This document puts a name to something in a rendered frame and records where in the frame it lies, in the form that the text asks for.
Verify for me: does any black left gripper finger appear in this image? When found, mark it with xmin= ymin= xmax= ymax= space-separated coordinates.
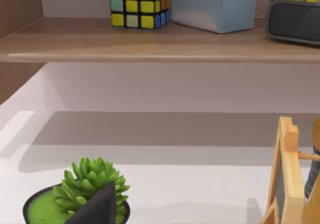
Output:
xmin=65 ymin=181 xmax=117 ymax=224

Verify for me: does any green succulent in black pot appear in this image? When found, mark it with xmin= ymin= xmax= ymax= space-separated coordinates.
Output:
xmin=22 ymin=156 xmax=131 ymax=224

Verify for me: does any wooden framed blackboard easel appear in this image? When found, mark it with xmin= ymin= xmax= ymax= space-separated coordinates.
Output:
xmin=257 ymin=116 xmax=320 ymax=224

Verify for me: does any large colourful puzzle cube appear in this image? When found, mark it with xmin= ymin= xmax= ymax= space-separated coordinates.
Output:
xmin=108 ymin=0 xmax=172 ymax=30

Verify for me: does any light blue tissue box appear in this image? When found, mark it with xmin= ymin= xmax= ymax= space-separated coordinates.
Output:
xmin=169 ymin=0 xmax=258 ymax=34

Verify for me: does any wooden open shelf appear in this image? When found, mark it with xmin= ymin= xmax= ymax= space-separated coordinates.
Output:
xmin=0 ymin=0 xmax=320 ymax=105

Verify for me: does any yellow and grey object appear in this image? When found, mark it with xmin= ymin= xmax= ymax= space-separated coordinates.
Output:
xmin=300 ymin=116 xmax=320 ymax=224

